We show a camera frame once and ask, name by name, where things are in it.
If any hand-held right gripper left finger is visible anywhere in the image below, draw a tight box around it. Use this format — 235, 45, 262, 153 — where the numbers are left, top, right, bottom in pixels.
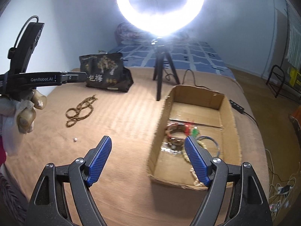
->
27, 136, 113, 226

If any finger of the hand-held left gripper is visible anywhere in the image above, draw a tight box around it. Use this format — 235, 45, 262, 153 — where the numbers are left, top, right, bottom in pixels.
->
56, 71, 88, 85

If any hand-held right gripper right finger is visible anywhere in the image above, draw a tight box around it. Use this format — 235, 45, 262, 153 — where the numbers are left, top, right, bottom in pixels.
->
184, 136, 273, 226

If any white pearl necklace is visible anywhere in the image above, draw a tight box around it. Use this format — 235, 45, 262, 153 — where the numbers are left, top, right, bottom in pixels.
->
181, 139, 208, 188

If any black bangle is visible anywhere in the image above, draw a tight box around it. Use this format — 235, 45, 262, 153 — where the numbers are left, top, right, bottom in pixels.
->
198, 135, 221, 157

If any brown leather strap watch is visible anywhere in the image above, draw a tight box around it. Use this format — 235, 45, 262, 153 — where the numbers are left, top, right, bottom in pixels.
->
166, 124, 187, 147

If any green pendant with red cord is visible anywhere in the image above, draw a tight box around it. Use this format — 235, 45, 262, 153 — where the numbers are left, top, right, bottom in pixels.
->
185, 122, 200, 137

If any cardboard box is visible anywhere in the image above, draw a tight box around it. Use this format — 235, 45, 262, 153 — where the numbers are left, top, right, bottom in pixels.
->
147, 85, 242, 190

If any person's left hand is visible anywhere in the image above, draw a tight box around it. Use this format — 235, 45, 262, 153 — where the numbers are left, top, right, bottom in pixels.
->
0, 90, 47, 157

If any black printed snack bag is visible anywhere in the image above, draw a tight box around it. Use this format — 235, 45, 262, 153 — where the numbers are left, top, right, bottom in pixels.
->
79, 52, 134, 93

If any black tripod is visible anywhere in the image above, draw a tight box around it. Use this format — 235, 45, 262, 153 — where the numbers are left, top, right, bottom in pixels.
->
150, 36, 180, 102

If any dark knitted cloth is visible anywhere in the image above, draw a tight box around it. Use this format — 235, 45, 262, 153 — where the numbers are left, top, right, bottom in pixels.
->
0, 167, 27, 226

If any blue patterned bedsheet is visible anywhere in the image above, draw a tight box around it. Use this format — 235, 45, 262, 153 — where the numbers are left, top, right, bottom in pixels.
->
106, 40, 232, 78

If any orange patterned cloth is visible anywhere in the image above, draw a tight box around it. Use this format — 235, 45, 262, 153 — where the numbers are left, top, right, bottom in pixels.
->
289, 108, 301, 133

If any black metal rack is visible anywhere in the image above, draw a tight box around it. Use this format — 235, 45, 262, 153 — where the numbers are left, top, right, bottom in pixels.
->
266, 65, 301, 99

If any yellow box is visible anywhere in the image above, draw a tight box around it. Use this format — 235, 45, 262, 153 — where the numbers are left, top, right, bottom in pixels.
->
288, 67, 301, 86

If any brown wooden bead necklace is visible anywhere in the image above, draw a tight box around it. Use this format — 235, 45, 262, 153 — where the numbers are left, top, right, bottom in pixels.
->
65, 95, 98, 127

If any black ring light cable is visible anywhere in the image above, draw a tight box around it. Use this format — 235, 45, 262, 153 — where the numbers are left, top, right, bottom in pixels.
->
165, 69, 258, 126

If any white ring light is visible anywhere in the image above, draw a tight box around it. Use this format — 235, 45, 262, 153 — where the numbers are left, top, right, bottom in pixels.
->
116, 0, 207, 37

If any power strip with white cables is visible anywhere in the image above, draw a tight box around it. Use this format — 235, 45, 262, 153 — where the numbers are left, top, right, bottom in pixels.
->
266, 148, 297, 217

